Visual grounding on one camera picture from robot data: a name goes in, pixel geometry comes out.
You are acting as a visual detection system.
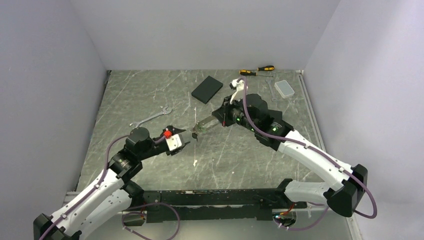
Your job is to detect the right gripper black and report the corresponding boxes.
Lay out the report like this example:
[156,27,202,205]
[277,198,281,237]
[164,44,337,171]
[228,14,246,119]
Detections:
[212,94,258,133]

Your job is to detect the key bunch with rings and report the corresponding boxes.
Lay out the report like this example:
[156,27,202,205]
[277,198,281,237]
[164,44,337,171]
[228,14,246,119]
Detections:
[191,122,207,142]

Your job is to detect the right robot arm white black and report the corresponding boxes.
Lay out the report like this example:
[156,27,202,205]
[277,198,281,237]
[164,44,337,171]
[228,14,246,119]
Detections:
[192,94,368,217]

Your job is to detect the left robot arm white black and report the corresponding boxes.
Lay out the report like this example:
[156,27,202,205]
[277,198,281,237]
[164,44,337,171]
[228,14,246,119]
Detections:
[33,125,191,240]

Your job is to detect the black flat box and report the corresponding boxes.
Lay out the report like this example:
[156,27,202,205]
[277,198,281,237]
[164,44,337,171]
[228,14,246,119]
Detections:
[191,75,223,104]

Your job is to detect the large silver wrench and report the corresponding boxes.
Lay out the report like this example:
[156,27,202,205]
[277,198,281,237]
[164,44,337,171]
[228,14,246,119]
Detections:
[129,105,172,129]

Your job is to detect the yellow black screwdriver front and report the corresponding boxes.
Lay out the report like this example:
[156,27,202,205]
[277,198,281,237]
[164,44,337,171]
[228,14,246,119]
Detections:
[239,69,273,77]

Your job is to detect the orange black screwdriver rear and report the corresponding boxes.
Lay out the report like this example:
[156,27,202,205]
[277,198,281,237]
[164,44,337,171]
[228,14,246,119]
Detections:
[255,65,275,72]

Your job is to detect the clear plastic box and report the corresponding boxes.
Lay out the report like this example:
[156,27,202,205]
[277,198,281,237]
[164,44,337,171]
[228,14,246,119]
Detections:
[274,80,295,99]

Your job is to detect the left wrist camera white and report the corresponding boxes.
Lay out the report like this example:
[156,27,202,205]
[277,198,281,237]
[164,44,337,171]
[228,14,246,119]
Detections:
[163,130,185,152]

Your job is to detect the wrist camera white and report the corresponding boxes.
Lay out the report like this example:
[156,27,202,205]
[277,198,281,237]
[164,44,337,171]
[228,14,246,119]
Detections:
[163,130,185,152]
[229,76,247,104]

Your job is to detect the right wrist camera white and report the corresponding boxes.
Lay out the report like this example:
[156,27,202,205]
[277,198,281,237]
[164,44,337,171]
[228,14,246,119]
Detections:
[229,76,247,104]

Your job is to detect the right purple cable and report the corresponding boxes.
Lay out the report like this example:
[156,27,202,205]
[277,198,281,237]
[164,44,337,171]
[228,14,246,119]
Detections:
[238,76,379,232]

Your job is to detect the purple cable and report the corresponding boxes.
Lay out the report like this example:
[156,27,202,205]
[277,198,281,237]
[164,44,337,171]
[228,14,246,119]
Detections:
[238,76,379,232]
[37,134,181,240]

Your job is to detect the black network switch box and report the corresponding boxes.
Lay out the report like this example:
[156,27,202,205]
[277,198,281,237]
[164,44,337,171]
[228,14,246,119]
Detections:
[267,109,283,123]

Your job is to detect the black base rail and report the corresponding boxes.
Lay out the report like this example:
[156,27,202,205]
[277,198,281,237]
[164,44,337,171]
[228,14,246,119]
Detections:
[128,188,307,223]

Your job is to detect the aluminium frame rail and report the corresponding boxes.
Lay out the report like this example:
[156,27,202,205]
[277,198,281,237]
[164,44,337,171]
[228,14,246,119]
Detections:
[296,70,354,213]

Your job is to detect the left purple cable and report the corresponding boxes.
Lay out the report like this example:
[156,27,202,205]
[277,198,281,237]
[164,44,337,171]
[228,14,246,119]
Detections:
[37,134,181,240]

